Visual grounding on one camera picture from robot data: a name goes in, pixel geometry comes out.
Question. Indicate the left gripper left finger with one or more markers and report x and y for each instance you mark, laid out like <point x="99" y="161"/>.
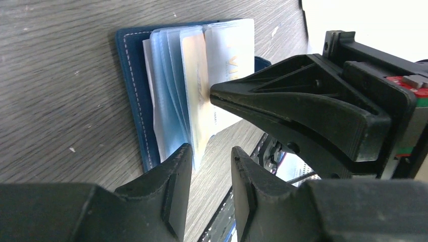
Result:
<point x="152" y="207"/>

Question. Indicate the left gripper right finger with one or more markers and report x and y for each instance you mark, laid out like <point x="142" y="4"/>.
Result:
<point x="269" y="209"/>

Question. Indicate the navy blue card holder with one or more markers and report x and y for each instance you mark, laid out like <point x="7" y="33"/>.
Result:
<point x="151" y="62"/>

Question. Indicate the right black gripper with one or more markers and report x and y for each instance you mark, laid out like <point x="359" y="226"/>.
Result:
<point x="336" y="118"/>

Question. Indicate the white credit card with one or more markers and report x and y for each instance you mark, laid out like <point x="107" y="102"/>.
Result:
<point x="229" y="50"/>

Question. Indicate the yellow VIP credit card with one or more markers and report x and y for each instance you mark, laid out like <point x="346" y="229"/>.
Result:
<point x="194" y="60"/>

